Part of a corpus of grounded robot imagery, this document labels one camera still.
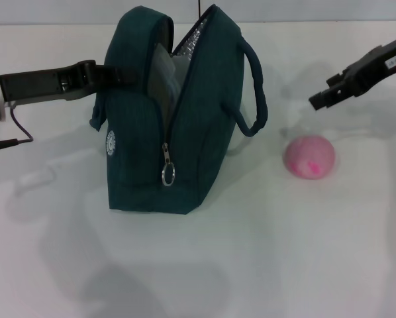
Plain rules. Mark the pink toy peach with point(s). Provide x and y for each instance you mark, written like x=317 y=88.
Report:
x=310 y=157

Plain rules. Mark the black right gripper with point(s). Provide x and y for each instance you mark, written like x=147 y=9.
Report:
x=376 y=66

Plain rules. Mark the dark teal zipper bag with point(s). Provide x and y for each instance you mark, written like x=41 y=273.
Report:
x=204 y=132

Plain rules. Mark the clear blue-rimmed food container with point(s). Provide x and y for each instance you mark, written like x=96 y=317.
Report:
x=163 y=79

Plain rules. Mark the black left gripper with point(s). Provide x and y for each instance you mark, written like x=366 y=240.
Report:
x=35 y=86

